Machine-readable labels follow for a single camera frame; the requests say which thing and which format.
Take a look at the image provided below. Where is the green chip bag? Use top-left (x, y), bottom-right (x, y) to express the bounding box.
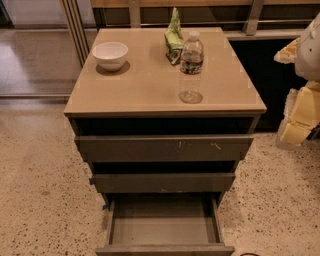
top-left (164, 7), bottom-right (184, 65)

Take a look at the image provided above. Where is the top drawer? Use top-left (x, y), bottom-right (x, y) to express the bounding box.
top-left (75, 135), bottom-right (253, 162)

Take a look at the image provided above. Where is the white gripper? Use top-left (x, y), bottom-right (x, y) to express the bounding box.
top-left (274, 38), bottom-right (320, 150)

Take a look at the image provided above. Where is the middle drawer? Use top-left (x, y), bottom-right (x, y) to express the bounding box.
top-left (90, 173), bottom-right (235, 193)

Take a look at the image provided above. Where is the open bottom drawer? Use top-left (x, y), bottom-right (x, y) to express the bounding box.
top-left (96, 193), bottom-right (234, 256)

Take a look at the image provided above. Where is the grey drawer cabinet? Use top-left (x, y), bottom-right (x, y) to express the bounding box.
top-left (63, 27), bottom-right (268, 256)

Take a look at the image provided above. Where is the clear plastic water bottle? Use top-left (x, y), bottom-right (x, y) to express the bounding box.
top-left (178, 31), bottom-right (204, 104)

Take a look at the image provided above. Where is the metal railing frame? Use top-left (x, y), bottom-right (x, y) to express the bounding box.
top-left (61, 0), bottom-right (320, 63)

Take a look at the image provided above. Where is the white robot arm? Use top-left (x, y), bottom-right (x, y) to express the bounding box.
top-left (274, 13), bottom-right (320, 150)

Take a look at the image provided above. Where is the white ceramic bowl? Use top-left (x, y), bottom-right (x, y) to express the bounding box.
top-left (92, 42), bottom-right (128, 71)

